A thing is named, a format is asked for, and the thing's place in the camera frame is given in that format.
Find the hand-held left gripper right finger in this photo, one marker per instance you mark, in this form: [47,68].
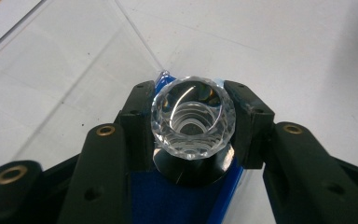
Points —
[307,174]

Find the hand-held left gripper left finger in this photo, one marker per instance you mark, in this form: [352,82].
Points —
[102,174]

